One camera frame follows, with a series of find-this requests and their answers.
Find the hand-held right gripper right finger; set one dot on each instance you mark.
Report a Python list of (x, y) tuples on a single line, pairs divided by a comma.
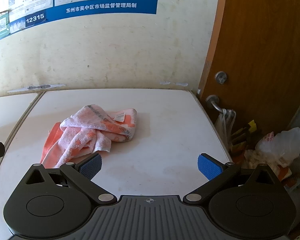
[(208, 166)]

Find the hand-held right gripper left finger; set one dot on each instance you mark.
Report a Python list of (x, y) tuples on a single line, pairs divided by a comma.
[(91, 166)]

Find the orange and white towel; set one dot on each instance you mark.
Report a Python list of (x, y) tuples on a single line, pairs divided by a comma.
[(90, 132)]

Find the hanging white plastic bag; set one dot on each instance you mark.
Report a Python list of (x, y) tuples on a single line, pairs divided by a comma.
[(225, 127)]

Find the crumpled white paper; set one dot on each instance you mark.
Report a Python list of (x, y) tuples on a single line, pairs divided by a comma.
[(253, 158)]

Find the yellow packet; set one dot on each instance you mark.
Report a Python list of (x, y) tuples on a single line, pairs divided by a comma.
[(252, 126)]

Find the large white plastic bag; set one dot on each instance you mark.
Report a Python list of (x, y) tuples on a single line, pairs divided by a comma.
[(282, 146)]

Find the round metal door lock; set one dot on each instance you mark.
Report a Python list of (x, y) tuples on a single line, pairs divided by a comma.
[(221, 77)]

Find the brown wooden door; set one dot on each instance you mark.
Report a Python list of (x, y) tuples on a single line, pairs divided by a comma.
[(260, 42)]

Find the green wall notice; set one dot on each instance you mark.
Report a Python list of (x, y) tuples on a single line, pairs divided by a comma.
[(2, 26)]

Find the blue wall poster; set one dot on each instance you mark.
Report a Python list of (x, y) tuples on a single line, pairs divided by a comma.
[(100, 9)]

